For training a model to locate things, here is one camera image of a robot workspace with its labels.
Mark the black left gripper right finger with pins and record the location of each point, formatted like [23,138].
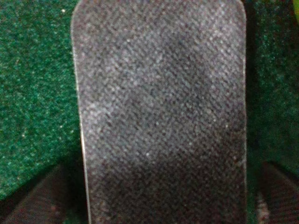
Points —
[277,198]

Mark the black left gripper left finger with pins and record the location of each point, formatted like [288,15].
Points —
[54,196]

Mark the black white board eraser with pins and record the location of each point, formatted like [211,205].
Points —
[161,97]

